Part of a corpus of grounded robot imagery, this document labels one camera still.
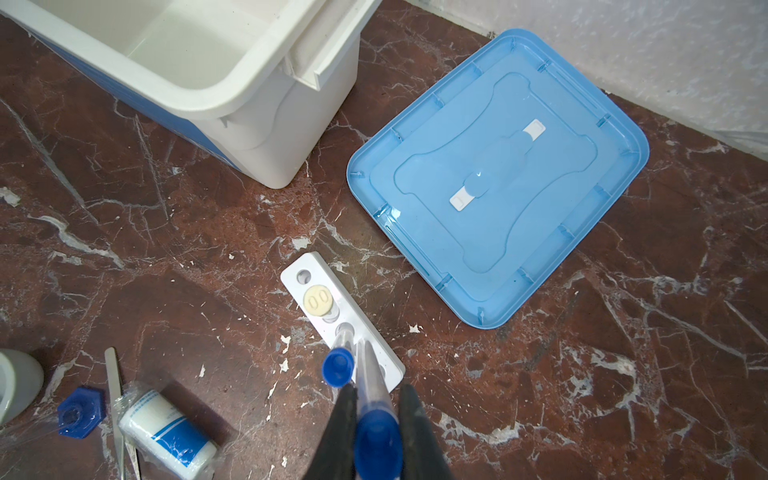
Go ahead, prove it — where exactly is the white test tube rack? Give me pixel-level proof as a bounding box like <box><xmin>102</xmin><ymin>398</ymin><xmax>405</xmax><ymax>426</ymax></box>
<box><xmin>280</xmin><ymin>252</ymin><xmax>406</xmax><ymax>393</ymax></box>

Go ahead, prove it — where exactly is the white plastic storage bin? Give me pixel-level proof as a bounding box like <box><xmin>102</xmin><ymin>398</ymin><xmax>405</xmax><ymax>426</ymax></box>
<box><xmin>1</xmin><ymin>0</ymin><xmax>377</xmax><ymax>189</ymax></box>

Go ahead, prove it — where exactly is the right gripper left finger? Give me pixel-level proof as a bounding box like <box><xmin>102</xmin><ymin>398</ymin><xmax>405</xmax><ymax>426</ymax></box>
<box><xmin>303</xmin><ymin>384</ymin><xmax>357</xmax><ymax>480</ymax></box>

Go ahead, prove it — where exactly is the blue-capped test tube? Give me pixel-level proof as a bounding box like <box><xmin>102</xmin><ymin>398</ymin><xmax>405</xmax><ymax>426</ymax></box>
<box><xmin>322</xmin><ymin>323</ymin><xmax>355</xmax><ymax>389</ymax></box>
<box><xmin>354</xmin><ymin>339</ymin><xmax>403</xmax><ymax>480</ymax></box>

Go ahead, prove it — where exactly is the blue plastic bin lid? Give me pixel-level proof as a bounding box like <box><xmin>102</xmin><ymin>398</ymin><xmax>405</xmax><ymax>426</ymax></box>
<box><xmin>347</xmin><ymin>29</ymin><xmax>649</xmax><ymax>329</ymax></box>

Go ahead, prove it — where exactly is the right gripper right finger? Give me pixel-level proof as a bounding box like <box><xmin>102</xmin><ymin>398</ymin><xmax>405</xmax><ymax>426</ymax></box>
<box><xmin>398</xmin><ymin>383</ymin><xmax>454</xmax><ymax>480</ymax></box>

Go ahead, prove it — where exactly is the white gauze roll blue label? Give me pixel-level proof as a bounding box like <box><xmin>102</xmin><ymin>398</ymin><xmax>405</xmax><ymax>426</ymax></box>
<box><xmin>120</xmin><ymin>382</ymin><xmax>219</xmax><ymax>479</ymax></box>

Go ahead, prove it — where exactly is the large white ceramic dish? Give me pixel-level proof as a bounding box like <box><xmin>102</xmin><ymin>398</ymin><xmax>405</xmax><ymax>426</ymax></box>
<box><xmin>1</xmin><ymin>348</ymin><xmax>44</xmax><ymax>425</ymax></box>

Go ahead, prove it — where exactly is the blue base small flask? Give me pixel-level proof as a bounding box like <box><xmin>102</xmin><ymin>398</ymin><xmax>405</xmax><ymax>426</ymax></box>
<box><xmin>57</xmin><ymin>386</ymin><xmax>107</xmax><ymax>440</ymax></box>

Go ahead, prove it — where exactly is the cork-stoppered glass test tube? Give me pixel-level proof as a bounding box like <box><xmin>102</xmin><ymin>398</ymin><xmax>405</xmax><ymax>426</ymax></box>
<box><xmin>303</xmin><ymin>285</ymin><xmax>340</xmax><ymax>323</ymax></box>

